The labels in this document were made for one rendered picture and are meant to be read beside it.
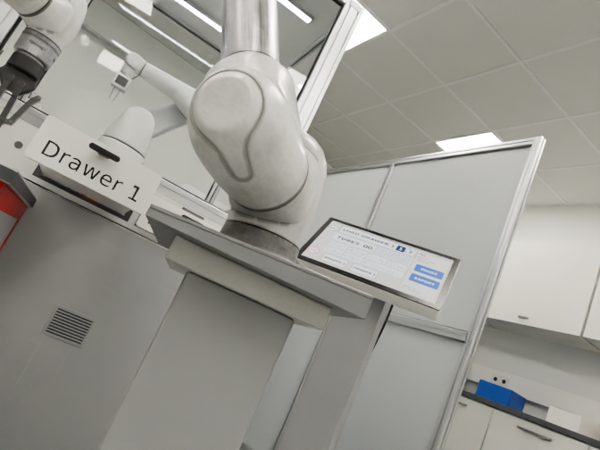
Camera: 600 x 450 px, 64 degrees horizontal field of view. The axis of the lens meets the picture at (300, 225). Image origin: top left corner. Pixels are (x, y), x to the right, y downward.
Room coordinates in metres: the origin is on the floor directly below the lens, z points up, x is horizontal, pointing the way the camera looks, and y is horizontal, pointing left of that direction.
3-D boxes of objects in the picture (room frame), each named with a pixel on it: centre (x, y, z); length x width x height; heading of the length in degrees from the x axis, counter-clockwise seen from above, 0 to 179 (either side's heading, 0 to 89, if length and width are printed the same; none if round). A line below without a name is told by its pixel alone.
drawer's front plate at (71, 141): (1.14, 0.50, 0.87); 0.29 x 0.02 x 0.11; 112
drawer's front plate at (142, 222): (1.55, 0.33, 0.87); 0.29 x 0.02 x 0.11; 112
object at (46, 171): (1.33, 0.58, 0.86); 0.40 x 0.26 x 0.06; 22
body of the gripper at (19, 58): (1.12, 0.76, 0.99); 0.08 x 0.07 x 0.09; 118
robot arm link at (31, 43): (1.12, 0.76, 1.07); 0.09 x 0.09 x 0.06
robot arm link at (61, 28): (1.10, 0.77, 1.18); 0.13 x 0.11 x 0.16; 161
